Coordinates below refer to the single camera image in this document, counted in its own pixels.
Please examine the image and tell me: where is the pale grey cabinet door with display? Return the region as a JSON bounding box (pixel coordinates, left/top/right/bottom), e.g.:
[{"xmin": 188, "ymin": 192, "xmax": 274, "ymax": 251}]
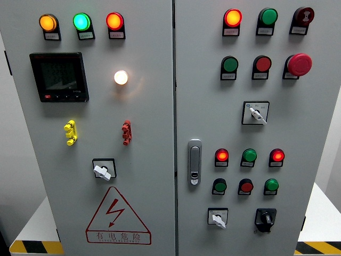
[{"xmin": 0, "ymin": 0, "xmax": 177, "ymax": 256}]

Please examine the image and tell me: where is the silver door lock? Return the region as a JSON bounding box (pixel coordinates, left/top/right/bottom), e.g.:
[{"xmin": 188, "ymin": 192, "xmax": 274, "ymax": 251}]
[{"xmin": 187, "ymin": 139, "xmax": 202, "ymax": 187}]

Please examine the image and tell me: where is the small red lit lamp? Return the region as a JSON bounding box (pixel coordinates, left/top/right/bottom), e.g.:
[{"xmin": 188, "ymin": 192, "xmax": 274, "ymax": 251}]
[
  {"xmin": 215, "ymin": 148, "xmax": 229, "ymax": 162},
  {"xmin": 269, "ymin": 148, "xmax": 286, "ymax": 163}
]

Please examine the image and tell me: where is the white lit lamp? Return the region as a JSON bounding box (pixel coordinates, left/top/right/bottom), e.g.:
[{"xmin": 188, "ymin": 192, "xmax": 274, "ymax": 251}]
[{"xmin": 113, "ymin": 70, "xmax": 129, "ymax": 86}]

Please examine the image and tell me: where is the small green push button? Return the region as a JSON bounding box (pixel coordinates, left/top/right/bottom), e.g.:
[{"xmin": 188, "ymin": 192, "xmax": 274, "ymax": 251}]
[{"xmin": 213, "ymin": 178, "xmax": 228, "ymax": 193}]

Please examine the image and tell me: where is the small green lamp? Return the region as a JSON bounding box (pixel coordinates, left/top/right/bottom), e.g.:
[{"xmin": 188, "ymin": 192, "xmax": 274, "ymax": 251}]
[
  {"xmin": 264, "ymin": 178, "xmax": 280, "ymax": 191},
  {"xmin": 241, "ymin": 148, "xmax": 258, "ymax": 163}
]

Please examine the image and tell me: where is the large green push button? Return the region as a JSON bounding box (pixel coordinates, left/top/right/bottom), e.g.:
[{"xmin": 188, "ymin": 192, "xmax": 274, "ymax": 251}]
[{"xmin": 221, "ymin": 55, "xmax": 239, "ymax": 73}]

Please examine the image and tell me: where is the small red push button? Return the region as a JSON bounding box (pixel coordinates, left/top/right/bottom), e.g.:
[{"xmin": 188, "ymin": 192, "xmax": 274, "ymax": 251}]
[{"xmin": 239, "ymin": 178, "xmax": 254, "ymax": 193}]

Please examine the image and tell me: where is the large red push button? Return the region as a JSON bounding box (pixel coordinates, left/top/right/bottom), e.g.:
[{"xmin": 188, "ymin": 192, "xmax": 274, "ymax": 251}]
[{"xmin": 253, "ymin": 55, "xmax": 272, "ymax": 73}]

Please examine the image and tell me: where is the red warning triangle sticker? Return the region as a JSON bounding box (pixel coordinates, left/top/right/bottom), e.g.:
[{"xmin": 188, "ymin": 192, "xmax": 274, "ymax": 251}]
[{"xmin": 85, "ymin": 186, "xmax": 152, "ymax": 245}]

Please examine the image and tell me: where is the large red lit lamp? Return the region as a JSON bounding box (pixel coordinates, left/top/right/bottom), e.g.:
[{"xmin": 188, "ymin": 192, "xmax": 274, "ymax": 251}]
[
  {"xmin": 223, "ymin": 8, "xmax": 243, "ymax": 28},
  {"xmin": 105, "ymin": 12, "xmax": 125, "ymax": 31}
]

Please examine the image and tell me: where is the black display meter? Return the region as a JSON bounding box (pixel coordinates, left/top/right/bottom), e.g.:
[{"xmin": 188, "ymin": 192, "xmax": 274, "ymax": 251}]
[{"xmin": 29, "ymin": 52, "xmax": 90, "ymax": 103}]

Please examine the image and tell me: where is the pale grey cabinet door with lock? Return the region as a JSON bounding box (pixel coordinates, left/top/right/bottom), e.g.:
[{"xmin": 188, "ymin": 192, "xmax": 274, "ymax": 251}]
[{"xmin": 174, "ymin": 0, "xmax": 341, "ymax": 256}]

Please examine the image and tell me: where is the large green lit lamp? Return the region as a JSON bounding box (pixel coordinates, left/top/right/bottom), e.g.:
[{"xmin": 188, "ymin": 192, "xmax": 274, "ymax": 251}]
[{"xmin": 72, "ymin": 12, "xmax": 92, "ymax": 31}]

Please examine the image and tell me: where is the large red stop button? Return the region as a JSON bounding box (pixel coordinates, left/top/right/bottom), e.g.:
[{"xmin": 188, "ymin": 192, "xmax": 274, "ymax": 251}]
[{"xmin": 286, "ymin": 53, "xmax": 313, "ymax": 77}]

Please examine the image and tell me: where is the large green unlit lamp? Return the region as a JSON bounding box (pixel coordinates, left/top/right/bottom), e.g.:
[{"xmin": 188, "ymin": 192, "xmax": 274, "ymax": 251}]
[{"xmin": 258, "ymin": 7, "xmax": 279, "ymax": 27}]

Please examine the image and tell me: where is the large yellow lit lamp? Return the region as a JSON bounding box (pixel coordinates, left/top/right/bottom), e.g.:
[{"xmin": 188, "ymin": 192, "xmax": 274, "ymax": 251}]
[{"xmin": 38, "ymin": 13, "xmax": 59, "ymax": 33}]

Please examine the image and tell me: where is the dark red buzzer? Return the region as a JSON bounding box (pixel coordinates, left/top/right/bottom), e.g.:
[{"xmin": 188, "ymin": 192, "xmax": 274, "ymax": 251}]
[{"xmin": 295, "ymin": 6, "xmax": 315, "ymax": 27}]

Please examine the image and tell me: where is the black yellow striped tape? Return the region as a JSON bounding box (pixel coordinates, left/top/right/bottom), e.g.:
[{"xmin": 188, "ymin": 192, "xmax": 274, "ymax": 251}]
[
  {"xmin": 294, "ymin": 241, "xmax": 341, "ymax": 255},
  {"xmin": 9, "ymin": 241, "xmax": 65, "ymax": 255}
]

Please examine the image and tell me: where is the small red handle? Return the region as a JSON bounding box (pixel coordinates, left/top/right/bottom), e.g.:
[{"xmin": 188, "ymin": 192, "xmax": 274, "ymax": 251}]
[{"xmin": 121, "ymin": 119, "xmax": 133, "ymax": 146}]

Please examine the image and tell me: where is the turn switch with broad white handle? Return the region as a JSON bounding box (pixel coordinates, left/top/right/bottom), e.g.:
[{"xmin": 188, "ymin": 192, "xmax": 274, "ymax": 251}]
[{"xmin": 92, "ymin": 158, "xmax": 117, "ymax": 182}]

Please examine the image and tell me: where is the turn switch with slim white handle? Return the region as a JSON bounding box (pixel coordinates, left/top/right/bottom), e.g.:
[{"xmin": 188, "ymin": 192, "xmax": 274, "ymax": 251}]
[{"xmin": 241, "ymin": 100, "xmax": 270, "ymax": 126}]

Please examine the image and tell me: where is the small yellow handle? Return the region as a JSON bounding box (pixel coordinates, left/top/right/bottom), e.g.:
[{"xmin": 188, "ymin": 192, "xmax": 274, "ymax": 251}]
[{"xmin": 63, "ymin": 119, "xmax": 78, "ymax": 146}]

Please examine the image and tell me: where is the small turn switch white handle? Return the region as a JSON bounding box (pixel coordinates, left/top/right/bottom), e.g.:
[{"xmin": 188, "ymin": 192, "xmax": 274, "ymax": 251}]
[{"xmin": 207, "ymin": 207, "xmax": 229, "ymax": 230}]

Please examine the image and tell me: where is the turn switch with black knob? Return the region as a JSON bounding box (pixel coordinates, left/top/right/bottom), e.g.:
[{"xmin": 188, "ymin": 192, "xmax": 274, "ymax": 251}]
[{"xmin": 254, "ymin": 208, "xmax": 277, "ymax": 234}]

